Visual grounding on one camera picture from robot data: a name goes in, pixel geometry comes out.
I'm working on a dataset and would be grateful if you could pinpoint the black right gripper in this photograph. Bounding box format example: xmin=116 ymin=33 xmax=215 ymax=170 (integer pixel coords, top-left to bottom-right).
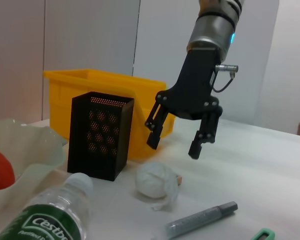
xmin=144 ymin=47 xmax=224 ymax=160

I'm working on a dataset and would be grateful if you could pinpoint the white paper ball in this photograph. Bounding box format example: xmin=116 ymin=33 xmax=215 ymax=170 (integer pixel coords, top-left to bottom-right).
xmin=135 ymin=161 xmax=180 ymax=212

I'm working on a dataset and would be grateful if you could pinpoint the clear green-label water bottle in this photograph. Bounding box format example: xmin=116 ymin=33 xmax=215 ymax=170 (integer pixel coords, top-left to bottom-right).
xmin=0 ymin=172 xmax=95 ymax=240

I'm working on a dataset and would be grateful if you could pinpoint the orange toy fruit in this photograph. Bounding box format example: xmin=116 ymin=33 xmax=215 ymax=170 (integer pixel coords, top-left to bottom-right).
xmin=0 ymin=147 xmax=16 ymax=192

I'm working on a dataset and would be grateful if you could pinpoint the grey marker pen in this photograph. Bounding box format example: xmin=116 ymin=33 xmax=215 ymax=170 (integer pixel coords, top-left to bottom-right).
xmin=164 ymin=201 xmax=239 ymax=239

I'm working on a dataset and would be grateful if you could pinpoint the black mesh pen holder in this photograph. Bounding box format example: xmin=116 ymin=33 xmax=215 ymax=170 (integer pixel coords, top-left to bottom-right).
xmin=66 ymin=91 xmax=135 ymax=182

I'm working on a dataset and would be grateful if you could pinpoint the green utility knife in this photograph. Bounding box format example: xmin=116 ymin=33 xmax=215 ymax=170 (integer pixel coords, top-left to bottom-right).
xmin=249 ymin=227 xmax=276 ymax=240

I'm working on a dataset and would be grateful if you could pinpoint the green glass fruit plate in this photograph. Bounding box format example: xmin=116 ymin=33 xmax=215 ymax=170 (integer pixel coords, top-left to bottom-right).
xmin=0 ymin=118 xmax=68 ymax=221

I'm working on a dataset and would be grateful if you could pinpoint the yellow plastic bin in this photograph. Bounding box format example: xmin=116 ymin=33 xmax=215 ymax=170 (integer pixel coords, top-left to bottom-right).
xmin=42 ymin=68 xmax=176 ymax=161

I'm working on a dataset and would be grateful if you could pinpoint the right gripper cable with plug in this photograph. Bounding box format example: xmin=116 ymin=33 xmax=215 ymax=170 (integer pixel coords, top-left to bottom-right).
xmin=211 ymin=64 xmax=240 ymax=94

